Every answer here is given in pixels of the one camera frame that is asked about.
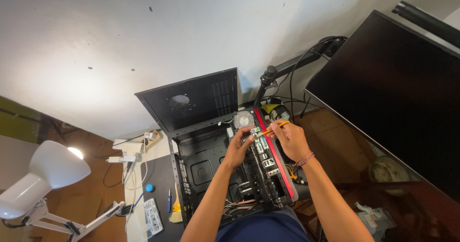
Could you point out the person's left hand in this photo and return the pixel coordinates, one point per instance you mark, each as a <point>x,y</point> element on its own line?
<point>235,154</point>

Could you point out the person's right hand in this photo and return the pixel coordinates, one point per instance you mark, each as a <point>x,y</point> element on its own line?
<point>293,141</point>

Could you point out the motherboard with red edge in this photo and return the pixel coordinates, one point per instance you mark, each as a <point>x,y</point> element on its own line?
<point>273,155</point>

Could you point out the round silver cpu cooler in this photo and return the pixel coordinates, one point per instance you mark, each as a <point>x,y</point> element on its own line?
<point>243,119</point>

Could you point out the black computer case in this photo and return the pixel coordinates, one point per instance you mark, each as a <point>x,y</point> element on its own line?
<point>201,170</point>

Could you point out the black case side panel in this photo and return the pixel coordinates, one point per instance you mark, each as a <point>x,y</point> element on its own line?
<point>194,98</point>

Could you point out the black desk mat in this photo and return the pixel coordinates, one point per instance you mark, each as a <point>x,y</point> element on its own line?
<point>160,173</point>

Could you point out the person's blue shorts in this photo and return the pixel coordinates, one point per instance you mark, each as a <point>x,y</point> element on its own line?
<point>262,229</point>

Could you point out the blue pen screwdriver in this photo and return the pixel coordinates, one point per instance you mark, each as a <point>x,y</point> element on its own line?
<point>169,200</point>

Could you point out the wide wooden paintbrush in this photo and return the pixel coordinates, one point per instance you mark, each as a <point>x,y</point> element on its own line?
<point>176,213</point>

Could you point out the white power strip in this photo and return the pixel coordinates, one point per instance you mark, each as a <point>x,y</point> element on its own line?
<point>151,138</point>

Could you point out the screwdriver with blue knob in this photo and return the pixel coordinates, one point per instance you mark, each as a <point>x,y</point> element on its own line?
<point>149,188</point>

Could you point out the round pale bowl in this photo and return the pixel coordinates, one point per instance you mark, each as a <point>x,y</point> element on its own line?
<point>389,173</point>

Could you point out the silver port shield plate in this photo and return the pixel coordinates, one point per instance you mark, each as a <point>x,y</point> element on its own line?
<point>153,216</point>

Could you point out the white flat box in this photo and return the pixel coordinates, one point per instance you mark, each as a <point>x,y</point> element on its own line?
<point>127,147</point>

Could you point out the large black monitor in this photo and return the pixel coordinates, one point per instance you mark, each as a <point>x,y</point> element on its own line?
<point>395,98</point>

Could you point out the crumpled white plastic bag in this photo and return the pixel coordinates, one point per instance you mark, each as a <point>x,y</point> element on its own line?
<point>375,217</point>

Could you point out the white charger adapter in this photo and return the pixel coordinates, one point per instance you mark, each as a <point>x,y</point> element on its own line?
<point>122,159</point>

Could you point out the black tube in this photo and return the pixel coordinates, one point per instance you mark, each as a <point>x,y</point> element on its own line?
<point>427,21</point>

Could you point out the white desk lamp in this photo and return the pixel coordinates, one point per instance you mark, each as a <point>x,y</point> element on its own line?
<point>54,173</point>

